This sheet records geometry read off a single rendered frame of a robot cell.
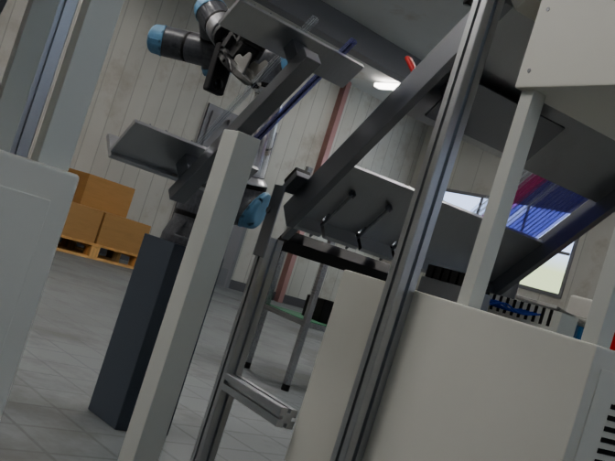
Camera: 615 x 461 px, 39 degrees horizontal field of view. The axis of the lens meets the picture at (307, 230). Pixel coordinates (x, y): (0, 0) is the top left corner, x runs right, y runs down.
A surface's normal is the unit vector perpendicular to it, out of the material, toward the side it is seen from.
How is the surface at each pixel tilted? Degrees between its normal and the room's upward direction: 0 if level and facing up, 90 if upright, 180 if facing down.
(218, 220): 90
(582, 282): 90
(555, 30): 90
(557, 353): 90
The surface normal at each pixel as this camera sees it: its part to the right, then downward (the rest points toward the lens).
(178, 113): 0.62, 0.17
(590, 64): -0.81, -0.28
